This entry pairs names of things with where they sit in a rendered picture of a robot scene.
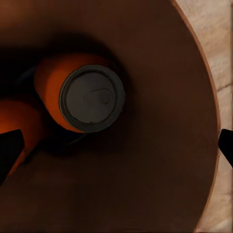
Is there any can of soda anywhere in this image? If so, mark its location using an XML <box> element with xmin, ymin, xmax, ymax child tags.
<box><xmin>14</xmin><ymin>66</ymin><xmax>88</xmax><ymax>145</ymax></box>
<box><xmin>33</xmin><ymin>52</ymin><xmax>124</xmax><ymax>133</ymax></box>
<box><xmin>0</xmin><ymin>94</ymin><xmax>50</xmax><ymax>177</ymax></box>

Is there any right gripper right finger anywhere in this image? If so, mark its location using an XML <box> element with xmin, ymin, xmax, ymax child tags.
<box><xmin>218</xmin><ymin>129</ymin><xmax>233</xmax><ymax>167</ymax></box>

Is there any trash can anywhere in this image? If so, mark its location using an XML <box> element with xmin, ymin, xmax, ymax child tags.
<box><xmin>0</xmin><ymin>0</ymin><xmax>221</xmax><ymax>233</ymax></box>

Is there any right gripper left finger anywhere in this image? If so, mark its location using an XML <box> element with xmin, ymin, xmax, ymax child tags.
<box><xmin>0</xmin><ymin>129</ymin><xmax>25</xmax><ymax>187</ymax></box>

